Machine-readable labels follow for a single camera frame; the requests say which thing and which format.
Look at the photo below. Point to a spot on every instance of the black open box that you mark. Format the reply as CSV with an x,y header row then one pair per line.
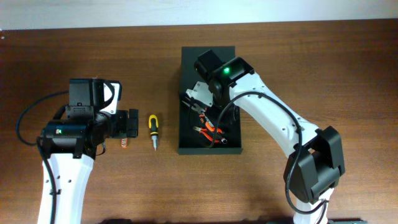
x,y
194,134

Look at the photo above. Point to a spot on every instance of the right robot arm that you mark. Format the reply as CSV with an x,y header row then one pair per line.
x,y
315,160

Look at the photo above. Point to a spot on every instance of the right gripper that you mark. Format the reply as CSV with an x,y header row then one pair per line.
x,y
227,115

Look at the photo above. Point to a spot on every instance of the yellow black screwdriver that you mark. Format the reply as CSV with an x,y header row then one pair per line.
x,y
154,130

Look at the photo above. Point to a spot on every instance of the orange bit holder strip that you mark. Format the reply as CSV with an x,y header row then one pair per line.
x,y
124,143

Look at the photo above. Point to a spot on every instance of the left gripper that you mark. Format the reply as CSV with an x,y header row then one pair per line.
x,y
122,117

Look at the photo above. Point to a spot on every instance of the orange needle-nose pliers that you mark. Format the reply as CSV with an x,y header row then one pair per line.
x,y
206,122

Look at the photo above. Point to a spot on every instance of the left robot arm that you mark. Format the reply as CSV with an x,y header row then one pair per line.
x,y
68,144

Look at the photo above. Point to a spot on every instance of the red diagonal cutting pliers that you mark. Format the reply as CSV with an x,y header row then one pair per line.
x,y
207,134

